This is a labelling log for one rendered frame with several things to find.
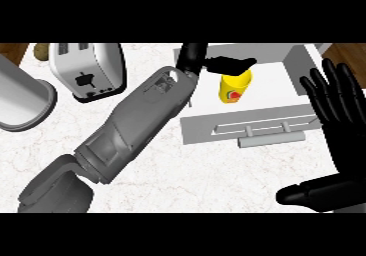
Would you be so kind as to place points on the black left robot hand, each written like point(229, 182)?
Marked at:
point(224, 63)

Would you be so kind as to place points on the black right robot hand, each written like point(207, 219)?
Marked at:
point(345, 133)

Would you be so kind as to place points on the yellow cup with fruit print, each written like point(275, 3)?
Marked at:
point(235, 88)

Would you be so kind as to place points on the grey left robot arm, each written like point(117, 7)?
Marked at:
point(136, 120)

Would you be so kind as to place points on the white open drawer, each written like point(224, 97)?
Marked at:
point(239, 86)

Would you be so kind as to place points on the white toaster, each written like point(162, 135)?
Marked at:
point(87, 70)

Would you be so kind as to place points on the brown round object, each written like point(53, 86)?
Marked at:
point(41, 51)

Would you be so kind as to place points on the grey cylindrical appliance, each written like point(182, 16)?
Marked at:
point(18, 96)

